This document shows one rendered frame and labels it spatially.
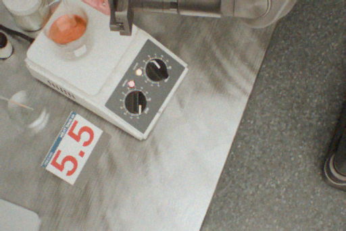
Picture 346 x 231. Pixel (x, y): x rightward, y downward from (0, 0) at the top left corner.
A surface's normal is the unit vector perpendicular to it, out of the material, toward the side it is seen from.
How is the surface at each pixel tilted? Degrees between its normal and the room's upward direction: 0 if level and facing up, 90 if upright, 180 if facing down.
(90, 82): 0
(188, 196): 0
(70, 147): 40
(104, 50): 0
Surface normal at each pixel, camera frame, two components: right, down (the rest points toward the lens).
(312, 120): -0.02, -0.26
